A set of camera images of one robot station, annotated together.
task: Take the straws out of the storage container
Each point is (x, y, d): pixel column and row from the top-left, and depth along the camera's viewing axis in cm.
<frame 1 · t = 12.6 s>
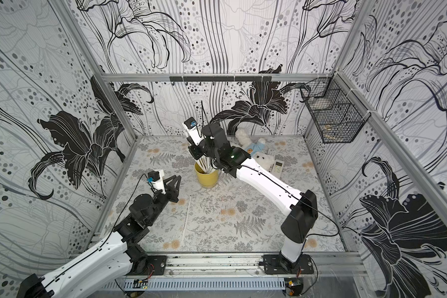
left hand: (182, 180, 76), fingers open
right hand: (192, 136, 72), fingers closed
white wrapped straw: (186, 218, 87), on the table
yellow metal cup: (206, 180, 92), point 7 cm above the table
white remote control: (282, 164, 105), point 2 cm above the table

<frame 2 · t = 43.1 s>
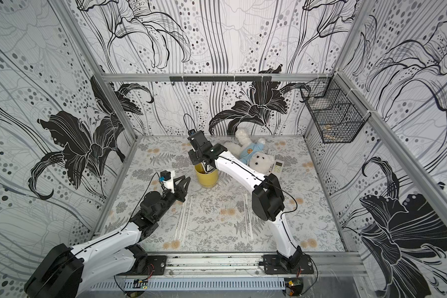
left hand: (190, 180, 80), fingers open
right hand: (198, 150, 89), fingers open
the named things where they were.

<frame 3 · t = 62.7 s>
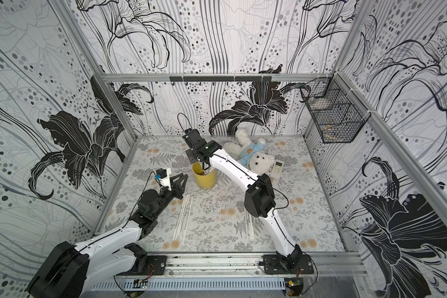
left hand: (187, 178, 81), fingers open
right hand: (198, 149, 90), fingers closed
the named things where they were.

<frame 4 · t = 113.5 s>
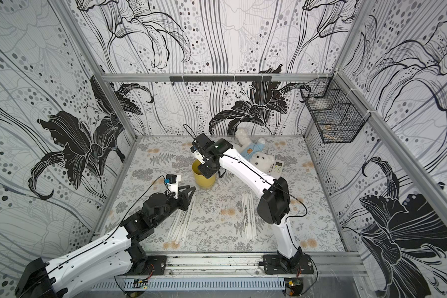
left hand: (194, 191, 77), fingers open
right hand: (210, 168, 85), fingers closed
the named things where they were.

